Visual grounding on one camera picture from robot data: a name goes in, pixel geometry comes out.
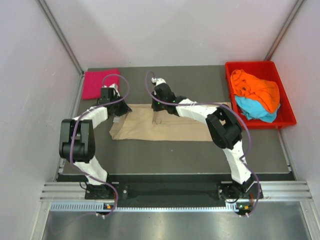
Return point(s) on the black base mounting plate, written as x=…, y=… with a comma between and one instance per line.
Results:
x=216, y=191

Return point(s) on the beige t shirt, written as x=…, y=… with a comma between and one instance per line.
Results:
x=142, y=123

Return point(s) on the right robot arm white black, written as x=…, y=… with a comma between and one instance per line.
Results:
x=224, y=129

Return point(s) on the orange t shirt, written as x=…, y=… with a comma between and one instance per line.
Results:
x=249, y=86

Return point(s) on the folded pink t shirt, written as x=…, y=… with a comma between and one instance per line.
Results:
x=93, y=82

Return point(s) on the right aluminium frame post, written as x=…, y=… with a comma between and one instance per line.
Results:
x=293, y=13

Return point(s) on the aluminium rail profile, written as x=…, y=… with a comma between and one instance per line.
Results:
x=277, y=191

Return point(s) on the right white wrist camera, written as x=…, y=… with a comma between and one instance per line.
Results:
x=157, y=81

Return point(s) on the left aluminium frame post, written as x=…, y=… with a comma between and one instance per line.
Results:
x=45, y=8

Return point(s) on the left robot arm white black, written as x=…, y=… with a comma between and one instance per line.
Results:
x=77, y=139

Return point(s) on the blue t shirt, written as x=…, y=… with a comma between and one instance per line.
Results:
x=253, y=110

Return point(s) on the grey slotted cable duct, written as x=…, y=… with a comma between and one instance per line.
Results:
x=105, y=207

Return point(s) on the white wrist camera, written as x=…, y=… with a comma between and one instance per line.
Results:
x=114, y=88
x=157, y=81

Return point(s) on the aluminium frame post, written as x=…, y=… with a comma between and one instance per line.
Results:
x=45, y=8
x=293, y=13

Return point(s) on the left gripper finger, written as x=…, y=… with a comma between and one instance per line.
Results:
x=127, y=109
x=118, y=113

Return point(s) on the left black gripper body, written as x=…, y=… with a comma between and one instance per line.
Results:
x=118, y=107

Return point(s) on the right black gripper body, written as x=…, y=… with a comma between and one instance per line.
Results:
x=161, y=106

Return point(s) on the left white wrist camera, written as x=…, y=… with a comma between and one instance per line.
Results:
x=114, y=88

